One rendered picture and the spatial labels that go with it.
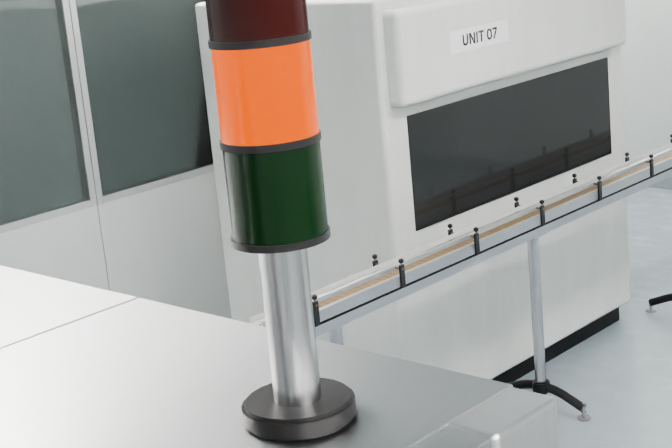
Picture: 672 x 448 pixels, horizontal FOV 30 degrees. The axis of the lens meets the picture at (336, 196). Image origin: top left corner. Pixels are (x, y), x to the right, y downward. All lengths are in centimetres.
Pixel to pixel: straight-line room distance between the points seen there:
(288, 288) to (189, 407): 11
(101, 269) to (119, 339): 543
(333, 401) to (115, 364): 18
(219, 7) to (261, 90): 4
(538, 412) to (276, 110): 21
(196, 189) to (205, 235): 26
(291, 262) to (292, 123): 7
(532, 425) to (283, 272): 15
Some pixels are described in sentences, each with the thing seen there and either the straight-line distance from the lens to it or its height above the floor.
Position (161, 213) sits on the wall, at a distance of 645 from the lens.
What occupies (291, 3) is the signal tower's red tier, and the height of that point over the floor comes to 232.
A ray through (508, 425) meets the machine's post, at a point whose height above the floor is 210.
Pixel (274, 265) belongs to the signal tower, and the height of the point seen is 219.
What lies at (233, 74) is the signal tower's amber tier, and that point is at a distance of 60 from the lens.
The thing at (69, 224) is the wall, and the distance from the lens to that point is 611.
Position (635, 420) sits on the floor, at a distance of 579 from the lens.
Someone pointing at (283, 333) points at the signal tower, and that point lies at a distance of 64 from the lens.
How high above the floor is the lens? 236
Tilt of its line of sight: 13 degrees down
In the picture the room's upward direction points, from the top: 5 degrees counter-clockwise
